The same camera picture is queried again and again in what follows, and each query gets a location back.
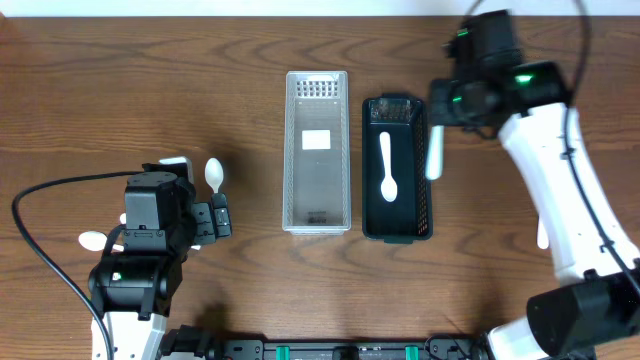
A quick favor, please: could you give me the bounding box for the clear plastic basket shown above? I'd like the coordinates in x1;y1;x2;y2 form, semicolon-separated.
282;71;351;235

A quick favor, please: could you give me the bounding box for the pale green plastic fork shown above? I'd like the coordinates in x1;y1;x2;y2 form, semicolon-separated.
425;125;444;181

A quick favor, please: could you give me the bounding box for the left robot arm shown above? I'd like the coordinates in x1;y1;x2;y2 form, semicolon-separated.
89;171;232;359

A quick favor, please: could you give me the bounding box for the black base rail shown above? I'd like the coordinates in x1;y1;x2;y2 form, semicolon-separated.
159;324;496;360

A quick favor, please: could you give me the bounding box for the white fork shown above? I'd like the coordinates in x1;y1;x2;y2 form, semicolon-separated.
536;217;549;250

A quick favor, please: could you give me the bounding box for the black plastic basket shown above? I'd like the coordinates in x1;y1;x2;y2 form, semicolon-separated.
362;94;433;244

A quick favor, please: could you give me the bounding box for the black cable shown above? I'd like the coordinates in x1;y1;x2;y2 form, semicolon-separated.
10;170;144;360
464;0;640;296

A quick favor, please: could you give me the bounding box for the left black cable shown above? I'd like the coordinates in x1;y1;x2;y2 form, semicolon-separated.
10;170;144;360

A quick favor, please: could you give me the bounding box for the right black cable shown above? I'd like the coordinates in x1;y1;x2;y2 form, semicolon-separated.
464;0;640;296

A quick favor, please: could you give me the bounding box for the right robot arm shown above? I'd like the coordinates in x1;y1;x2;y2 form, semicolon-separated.
425;10;639;359

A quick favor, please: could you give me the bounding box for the white label in basket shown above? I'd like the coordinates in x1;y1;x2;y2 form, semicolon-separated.
301;130;331;151

